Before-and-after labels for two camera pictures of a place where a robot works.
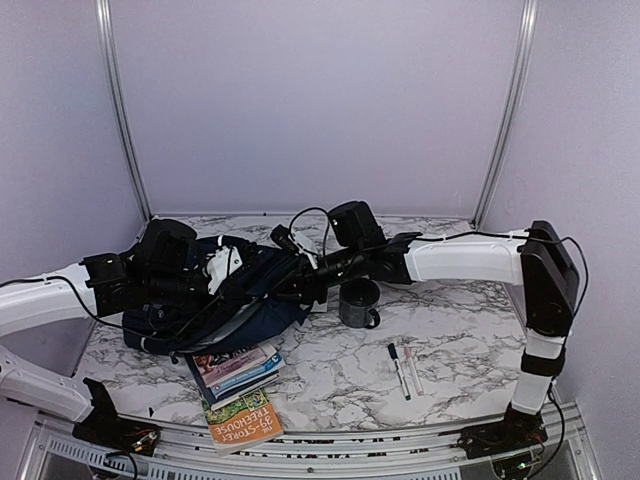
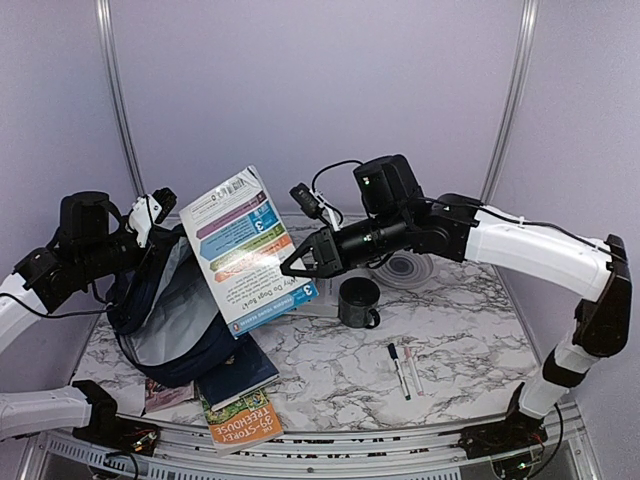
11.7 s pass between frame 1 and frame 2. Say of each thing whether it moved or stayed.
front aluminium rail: stayed
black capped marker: stayed
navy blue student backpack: moved
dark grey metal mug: stayed
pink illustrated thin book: moved
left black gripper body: moved
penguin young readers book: moved
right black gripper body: moved
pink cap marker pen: stayed
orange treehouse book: stayed
